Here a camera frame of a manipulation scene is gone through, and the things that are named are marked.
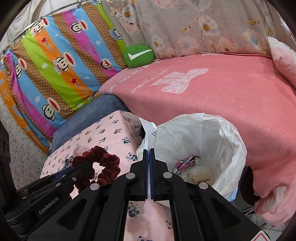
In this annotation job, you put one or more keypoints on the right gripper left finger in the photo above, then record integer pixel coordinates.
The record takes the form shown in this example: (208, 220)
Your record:
(98, 212)

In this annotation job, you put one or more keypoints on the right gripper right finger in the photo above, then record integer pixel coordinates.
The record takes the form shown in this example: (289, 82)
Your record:
(199, 212)

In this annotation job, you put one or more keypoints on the dark red velvet scrunchie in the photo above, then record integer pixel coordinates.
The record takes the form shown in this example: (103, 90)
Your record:
(105, 167)

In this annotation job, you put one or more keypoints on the colourful patterned ribbon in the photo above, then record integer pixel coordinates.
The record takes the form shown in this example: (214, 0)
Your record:
(189, 162)

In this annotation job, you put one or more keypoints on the white paper tag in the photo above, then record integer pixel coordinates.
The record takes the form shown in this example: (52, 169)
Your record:
(149, 140)

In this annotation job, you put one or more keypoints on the white plastic trash bag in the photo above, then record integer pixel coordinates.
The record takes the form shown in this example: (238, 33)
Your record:
(215, 140)

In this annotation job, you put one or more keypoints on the pink panda print cloth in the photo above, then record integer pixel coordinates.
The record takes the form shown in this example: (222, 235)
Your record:
(119, 134)

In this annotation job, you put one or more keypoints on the blue mattress cushion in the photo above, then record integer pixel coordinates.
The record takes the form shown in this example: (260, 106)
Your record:
(97, 109)

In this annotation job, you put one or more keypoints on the pink blanket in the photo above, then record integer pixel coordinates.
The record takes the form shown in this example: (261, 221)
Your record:
(248, 91)

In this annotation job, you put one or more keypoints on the colourful monkey striped quilt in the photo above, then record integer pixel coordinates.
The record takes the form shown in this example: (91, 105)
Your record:
(58, 66)

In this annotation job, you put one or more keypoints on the green check mark cushion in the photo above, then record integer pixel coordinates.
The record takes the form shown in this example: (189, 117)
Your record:
(138, 55)

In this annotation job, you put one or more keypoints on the pink white pillow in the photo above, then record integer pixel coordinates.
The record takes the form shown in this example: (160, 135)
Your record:
(284, 59)

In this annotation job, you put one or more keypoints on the grey floral bedsheet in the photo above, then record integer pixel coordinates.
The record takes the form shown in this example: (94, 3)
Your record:
(184, 28)

